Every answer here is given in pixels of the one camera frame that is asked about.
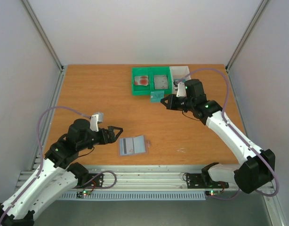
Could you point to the aluminium corner post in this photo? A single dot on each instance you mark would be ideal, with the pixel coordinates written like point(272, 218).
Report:
point(249, 29)
point(30, 12)

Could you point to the middle green bin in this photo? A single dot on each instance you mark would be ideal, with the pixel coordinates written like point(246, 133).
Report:
point(158, 70)

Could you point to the left green bin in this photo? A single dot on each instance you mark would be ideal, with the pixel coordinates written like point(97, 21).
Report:
point(140, 90)

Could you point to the green bin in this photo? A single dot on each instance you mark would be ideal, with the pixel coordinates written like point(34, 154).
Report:
point(140, 90)
point(158, 70)

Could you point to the right aluminium corner post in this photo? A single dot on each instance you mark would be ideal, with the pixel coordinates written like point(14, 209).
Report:
point(249, 29)

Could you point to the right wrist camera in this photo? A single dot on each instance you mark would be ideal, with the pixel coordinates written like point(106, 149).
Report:
point(180, 89)

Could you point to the left circuit board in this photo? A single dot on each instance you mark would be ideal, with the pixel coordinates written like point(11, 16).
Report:
point(83, 194)

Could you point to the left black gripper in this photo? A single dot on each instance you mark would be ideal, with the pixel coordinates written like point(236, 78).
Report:
point(110, 132)

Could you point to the card with magnetic stripe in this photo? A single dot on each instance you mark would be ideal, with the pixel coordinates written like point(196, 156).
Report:
point(126, 146)

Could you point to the white floral VIP card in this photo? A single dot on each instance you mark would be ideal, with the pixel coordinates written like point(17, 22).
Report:
point(160, 82)

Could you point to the right circuit board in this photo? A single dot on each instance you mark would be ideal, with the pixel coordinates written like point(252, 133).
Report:
point(213, 192)

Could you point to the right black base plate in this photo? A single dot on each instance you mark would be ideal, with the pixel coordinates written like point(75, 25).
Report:
point(197, 180)

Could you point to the red patterned card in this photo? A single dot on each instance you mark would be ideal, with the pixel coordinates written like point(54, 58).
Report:
point(142, 80)

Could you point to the grey slotted cable duct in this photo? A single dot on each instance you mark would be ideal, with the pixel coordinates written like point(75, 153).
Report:
point(108, 196)

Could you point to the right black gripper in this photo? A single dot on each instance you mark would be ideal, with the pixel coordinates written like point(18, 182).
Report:
point(173, 102)

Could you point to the left aluminium corner post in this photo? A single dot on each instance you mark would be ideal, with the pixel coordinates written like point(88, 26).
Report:
point(30, 12)

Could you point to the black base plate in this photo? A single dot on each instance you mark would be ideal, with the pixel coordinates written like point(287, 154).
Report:
point(197, 180)
point(90, 180)

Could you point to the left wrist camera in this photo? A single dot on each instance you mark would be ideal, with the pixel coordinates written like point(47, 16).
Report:
point(95, 120)

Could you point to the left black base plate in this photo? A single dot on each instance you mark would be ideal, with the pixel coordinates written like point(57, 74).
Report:
point(90, 180)

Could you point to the teal card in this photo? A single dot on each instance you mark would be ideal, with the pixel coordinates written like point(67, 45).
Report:
point(156, 96)

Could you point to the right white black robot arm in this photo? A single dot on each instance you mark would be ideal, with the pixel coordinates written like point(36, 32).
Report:
point(256, 166)

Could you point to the circuit board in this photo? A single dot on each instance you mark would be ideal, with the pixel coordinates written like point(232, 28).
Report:
point(83, 194)
point(213, 192)

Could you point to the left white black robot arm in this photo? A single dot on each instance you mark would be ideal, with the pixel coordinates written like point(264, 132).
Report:
point(57, 173)

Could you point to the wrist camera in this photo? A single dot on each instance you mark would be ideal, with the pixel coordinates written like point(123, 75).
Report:
point(180, 89)
point(95, 120)

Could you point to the white bin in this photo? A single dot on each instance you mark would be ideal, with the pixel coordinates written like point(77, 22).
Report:
point(177, 73)

